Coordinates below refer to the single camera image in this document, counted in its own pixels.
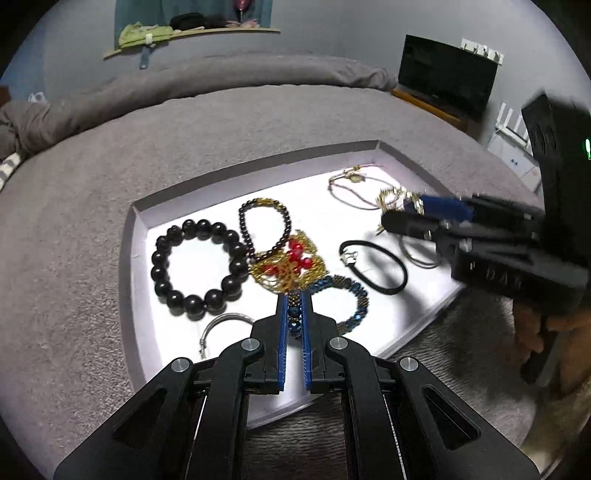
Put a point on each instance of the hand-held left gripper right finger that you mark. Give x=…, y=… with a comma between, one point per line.
x=306, y=341

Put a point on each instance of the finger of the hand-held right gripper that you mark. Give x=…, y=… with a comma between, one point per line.
x=406, y=224
x=443, y=207

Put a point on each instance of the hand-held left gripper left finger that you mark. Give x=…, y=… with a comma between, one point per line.
x=281, y=332

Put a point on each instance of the thick silver bangle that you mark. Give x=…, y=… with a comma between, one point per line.
x=226, y=317

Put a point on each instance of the white jewelry tray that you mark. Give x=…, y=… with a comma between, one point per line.
x=314, y=212

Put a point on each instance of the person's right forearm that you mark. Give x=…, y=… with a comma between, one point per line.
x=568, y=415

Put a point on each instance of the person's right hand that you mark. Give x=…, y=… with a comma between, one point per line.
x=526, y=332

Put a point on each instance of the white router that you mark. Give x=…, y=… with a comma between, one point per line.
x=508, y=152

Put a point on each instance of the wooden television stand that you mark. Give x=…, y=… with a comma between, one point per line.
x=415, y=99

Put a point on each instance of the black television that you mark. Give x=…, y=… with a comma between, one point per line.
x=443, y=74

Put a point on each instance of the rolled grey duvet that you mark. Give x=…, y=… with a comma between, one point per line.
x=231, y=74

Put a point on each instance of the wooden window shelf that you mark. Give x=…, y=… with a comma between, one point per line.
x=258, y=31

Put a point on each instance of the beige cloth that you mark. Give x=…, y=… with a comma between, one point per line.
x=242, y=24

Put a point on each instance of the pink glass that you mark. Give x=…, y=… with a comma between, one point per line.
x=242, y=4

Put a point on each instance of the black pouch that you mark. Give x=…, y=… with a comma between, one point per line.
x=216, y=21
x=187, y=21

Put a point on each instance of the grey striped pillow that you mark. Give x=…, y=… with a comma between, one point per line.
x=9, y=168

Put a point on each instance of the green cloth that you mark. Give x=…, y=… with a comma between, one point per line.
x=138, y=34

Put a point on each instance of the white plastic bag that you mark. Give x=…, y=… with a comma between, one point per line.
x=37, y=97

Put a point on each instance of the teal window curtain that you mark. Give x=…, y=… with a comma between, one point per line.
x=138, y=14

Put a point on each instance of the white wall hook rack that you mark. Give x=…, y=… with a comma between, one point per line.
x=482, y=50

